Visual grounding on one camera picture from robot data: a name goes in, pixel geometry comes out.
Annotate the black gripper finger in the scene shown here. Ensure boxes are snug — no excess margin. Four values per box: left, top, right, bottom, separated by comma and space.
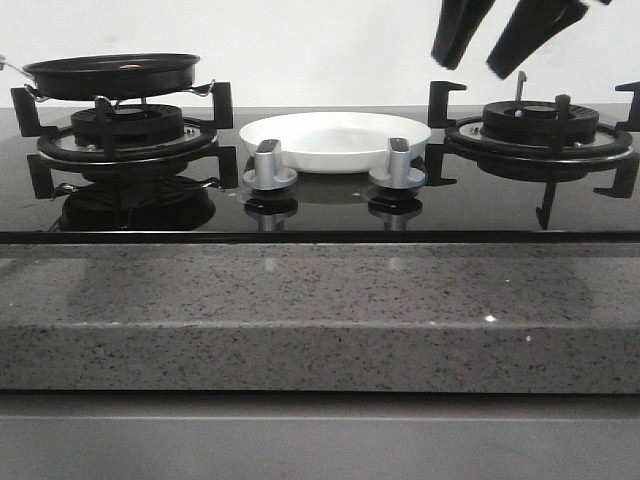
431, 0, 494, 70
486, 0, 588, 79

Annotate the white plate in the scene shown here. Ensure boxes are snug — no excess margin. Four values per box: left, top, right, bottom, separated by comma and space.
239, 112, 431, 174

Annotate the black frying pan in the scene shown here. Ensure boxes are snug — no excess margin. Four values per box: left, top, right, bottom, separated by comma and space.
20, 53, 200, 101

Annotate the black right pan support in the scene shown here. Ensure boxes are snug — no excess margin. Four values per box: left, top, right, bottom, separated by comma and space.
428, 71, 639, 165

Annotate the black pan support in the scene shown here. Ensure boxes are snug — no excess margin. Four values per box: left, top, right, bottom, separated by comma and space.
428, 71, 639, 165
11, 82, 234, 169

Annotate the black right gas burner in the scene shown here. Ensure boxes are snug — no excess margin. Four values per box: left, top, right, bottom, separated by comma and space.
481, 100, 599, 145

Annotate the black gas burner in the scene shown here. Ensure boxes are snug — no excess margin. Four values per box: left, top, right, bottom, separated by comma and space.
71, 104, 184, 148
481, 100, 599, 145

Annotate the silver right stove knob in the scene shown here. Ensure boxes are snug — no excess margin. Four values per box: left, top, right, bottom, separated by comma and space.
368, 137, 426, 190

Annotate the silver stove knob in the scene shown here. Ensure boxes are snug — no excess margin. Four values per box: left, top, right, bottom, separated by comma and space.
368, 137, 426, 190
243, 139, 298, 191

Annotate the black glass cooktop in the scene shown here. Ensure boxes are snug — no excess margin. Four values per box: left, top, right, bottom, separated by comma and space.
1, 108, 639, 244

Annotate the silver left stove knob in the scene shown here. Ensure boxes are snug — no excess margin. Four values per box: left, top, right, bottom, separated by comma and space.
243, 139, 298, 191

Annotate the black left pan support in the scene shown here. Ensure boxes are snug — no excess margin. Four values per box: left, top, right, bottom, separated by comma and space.
11, 82, 234, 169

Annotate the black left gas burner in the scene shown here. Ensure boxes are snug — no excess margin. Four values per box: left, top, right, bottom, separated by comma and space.
71, 104, 184, 148

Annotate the wire pan reducer ring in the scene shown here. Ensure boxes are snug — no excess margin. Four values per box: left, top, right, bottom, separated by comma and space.
24, 79, 217, 109

